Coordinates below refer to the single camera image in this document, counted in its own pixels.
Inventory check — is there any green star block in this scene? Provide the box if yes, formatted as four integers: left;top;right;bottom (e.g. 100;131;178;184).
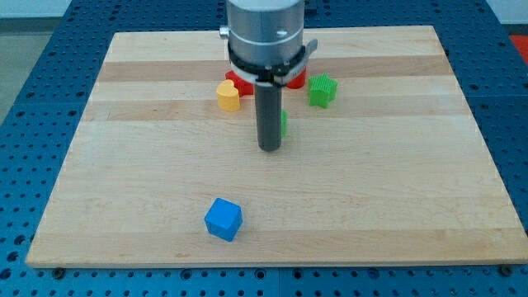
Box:
308;73;338;109

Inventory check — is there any wooden board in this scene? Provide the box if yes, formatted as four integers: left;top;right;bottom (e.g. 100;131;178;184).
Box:
26;26;527;268

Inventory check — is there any red star block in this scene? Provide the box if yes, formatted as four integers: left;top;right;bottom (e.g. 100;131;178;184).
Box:
224;70;254;97

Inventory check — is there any yellow heart block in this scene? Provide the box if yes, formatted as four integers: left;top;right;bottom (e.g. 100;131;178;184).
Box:
216;79;241;111

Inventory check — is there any green block behind rod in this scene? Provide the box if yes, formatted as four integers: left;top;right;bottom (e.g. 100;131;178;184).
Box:
281;109;288;138

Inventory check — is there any red block behind arm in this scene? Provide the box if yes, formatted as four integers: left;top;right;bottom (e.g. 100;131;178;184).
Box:
286;68;307;89

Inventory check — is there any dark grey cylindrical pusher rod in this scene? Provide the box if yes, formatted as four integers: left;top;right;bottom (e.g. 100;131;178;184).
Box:
254;85;281;152

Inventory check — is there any black white mounting flange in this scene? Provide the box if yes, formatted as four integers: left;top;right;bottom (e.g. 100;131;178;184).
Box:
227;39;318;87

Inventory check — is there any blue cube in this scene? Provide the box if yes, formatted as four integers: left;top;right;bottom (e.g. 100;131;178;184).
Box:
205;197;243;242

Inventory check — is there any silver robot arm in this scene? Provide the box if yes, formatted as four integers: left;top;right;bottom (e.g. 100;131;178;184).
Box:
219;0;318;152

